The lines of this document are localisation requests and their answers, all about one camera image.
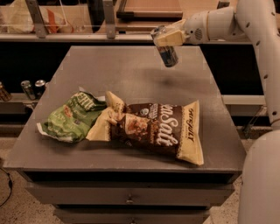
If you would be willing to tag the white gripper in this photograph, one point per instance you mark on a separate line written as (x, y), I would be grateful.
(194, 29)

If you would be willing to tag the silver blue redbull can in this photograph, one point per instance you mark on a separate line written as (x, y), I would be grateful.
(167, 53)

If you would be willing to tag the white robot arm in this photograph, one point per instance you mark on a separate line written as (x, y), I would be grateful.
(256, 20)

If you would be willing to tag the dark can on shelf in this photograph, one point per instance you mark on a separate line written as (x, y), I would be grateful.
(40, 87)

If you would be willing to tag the wooden tray on counter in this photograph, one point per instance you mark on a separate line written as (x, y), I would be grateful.
(149, 9)

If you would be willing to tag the brown yellow chip bag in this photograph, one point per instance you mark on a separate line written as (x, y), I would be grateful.
(163, 128)

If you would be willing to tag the green chip bag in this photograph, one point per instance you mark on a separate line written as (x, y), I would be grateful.
(72, 121)

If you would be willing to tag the white orange plastic bag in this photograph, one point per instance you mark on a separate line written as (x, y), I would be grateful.
(19, 19)

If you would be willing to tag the grey drawer cabinet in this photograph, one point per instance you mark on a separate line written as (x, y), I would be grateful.
(89, 182)

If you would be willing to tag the upper drawer knob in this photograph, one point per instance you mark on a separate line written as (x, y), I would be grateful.
(129, 200)

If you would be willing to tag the metal bracket middle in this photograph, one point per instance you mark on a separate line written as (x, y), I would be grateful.
(109, 16)

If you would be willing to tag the metal bracket left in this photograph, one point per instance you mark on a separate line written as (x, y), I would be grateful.
(37, 19)

